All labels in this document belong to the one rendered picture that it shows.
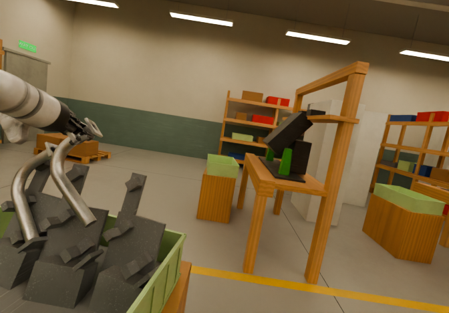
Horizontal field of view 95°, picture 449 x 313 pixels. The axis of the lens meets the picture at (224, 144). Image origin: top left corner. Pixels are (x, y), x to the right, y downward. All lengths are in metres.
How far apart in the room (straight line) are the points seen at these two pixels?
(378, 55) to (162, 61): 6.62
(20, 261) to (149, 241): 0.33
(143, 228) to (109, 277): 0.13
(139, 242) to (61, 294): 0.20
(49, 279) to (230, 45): 6.71
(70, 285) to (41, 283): 0.07
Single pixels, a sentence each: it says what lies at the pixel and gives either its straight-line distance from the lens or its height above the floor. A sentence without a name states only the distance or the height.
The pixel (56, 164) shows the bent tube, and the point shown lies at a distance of 0.72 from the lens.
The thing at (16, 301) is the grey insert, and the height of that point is 0.85.
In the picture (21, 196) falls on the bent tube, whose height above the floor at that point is 1.04.
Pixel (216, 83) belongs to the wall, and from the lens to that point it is 6.71.
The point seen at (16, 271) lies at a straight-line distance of 0.83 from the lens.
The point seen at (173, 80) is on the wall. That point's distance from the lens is 6.93.
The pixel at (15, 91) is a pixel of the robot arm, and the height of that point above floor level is 1.35.
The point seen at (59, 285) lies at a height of 0.89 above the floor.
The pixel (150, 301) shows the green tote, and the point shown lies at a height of 0.90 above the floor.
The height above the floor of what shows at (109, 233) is 1.02.
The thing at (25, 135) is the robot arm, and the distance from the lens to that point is 0.59.
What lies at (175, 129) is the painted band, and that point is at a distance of 6.81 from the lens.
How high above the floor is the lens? 1.36
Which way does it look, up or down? 7 degrees down
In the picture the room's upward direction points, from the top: 9 degrees clockwise
